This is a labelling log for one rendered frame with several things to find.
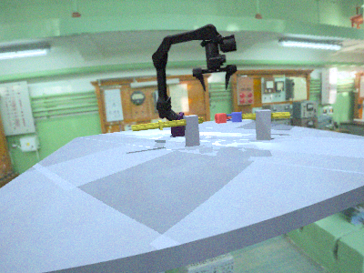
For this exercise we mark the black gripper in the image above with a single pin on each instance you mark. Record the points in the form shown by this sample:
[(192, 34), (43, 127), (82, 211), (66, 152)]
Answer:
[(198, 71)]

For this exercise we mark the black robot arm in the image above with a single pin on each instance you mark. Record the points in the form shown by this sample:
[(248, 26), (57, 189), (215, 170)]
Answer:
[(206, 32)]

